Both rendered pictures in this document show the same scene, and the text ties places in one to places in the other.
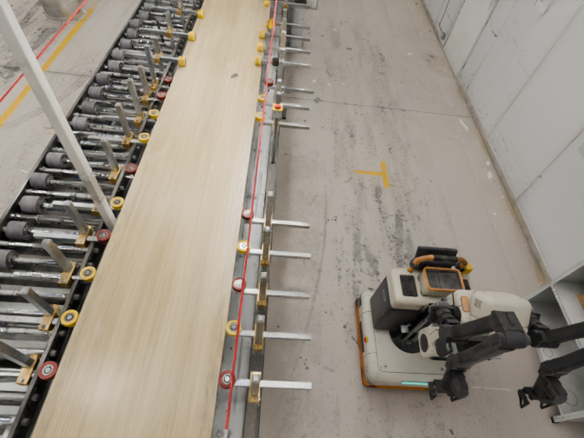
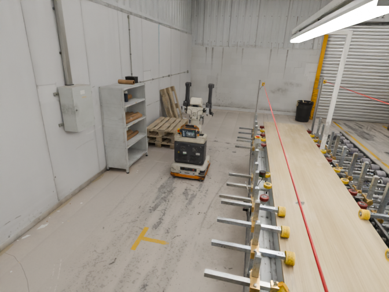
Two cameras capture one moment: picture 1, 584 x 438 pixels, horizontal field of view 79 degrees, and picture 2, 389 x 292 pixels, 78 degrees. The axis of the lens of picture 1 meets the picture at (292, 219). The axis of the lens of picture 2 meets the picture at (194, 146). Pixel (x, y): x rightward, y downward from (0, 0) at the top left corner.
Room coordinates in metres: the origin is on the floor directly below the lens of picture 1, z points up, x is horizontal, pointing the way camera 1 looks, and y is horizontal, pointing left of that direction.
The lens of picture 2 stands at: (4.90, 0.43, 2.11)
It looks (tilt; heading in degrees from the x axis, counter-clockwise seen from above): 21 degrees down; 199
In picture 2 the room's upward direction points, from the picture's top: 2 degrees clockwise
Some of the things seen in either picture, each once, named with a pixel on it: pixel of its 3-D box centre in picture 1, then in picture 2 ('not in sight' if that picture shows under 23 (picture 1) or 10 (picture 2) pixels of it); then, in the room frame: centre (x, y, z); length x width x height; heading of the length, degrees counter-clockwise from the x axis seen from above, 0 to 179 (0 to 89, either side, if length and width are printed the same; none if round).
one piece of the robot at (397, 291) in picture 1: (422, 304); (190, 145); (1.09, -0.97, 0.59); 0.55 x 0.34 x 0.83; 97
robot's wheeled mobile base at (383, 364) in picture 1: (401, 338); (191, 164); (1.00, -0.98, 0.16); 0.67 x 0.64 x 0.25; 7
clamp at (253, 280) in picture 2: not in sight; (254, 281); (3.84, 0.45, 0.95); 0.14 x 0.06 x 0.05; 7
